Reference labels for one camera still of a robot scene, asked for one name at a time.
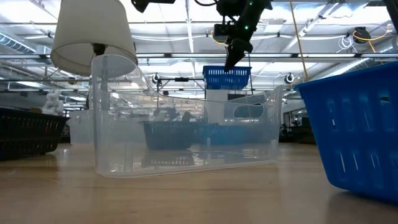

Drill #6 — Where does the white knobbly figure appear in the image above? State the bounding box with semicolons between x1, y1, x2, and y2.
42;89;65;116

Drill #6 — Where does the white building column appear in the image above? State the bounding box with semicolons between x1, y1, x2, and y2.
205;62;231;124

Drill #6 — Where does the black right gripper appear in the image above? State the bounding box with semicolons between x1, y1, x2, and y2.
224;17;256;72

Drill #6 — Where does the black cabinet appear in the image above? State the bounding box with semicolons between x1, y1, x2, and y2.
228;93;269;119

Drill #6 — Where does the blue slotted plastic basket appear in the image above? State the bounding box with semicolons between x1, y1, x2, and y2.
202;65;252;91
197;123;249;146
294;60;398;206

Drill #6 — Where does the black ceiling cable reel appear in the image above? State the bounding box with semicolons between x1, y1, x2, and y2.
353;26;371;44

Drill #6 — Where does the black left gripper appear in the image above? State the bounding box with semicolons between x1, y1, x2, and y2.
130;0;177;14

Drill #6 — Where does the white shade silver table lamp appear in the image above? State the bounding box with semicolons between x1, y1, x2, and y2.
50;0;139;110

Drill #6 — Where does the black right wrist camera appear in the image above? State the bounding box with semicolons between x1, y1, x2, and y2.
213;23;233;44

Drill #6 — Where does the yellow hanging cable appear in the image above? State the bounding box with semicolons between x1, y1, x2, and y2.
289;0;310;82

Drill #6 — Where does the clear plastic storage bin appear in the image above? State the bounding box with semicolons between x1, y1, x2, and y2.
68;109;146;146
91;54;284;179

